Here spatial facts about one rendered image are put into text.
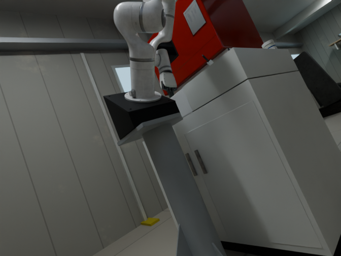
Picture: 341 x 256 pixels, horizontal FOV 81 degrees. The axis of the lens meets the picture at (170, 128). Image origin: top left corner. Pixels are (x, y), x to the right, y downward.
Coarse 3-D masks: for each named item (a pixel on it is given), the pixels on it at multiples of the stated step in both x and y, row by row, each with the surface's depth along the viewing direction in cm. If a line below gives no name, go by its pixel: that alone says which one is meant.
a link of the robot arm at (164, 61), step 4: (156, 52) 129; (160, 52) 127; (164, 52) 128; (160, 56) 125; (164, 56) 127; (160, 60) 125; (164, 60) 126; (168, 60) 128; (160, 64) 126; (164, 64) 125; (168, 64) 126
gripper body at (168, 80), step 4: (164, 72) 125; (168, 72) 126; (160, 76) 125; (164, 76) 124; (168, 76) 125; (172, 76) 127; (160, 80) 125; (164, 80) 123; (168, 80) 124; (172, 80) 126; (160, 84) 125; (164, 84) 122; (168, 84) 124; (172, 84) 125; (176, 84) 127
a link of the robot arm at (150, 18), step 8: (144, 0) 94; (152, 0) 86; (160, 0) 92; (144, 8) 83; (152, 8) 82; (160, 8) 83; (144, 16) 83; (152, 16) 83; (160, 16) 84; (144, 24) 85; (152, 24) 84; (160, 24) 85; (144, 32) 90; (152, 32) 89
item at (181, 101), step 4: (180, 92) 112; (184, 92) 110; (176, 96) 116; (180, 96) 113; (184, 96) 111; (176, 100) 116; (180, 100) 114; (184, 100) 112; (180, 104) 115; (184, 104) 112; (188, 104) 110; (180, 108) 115; (184, 108) 113; (188, 108) 111; (180, 112) 116; (184, 112) 114; (188, 112) 111
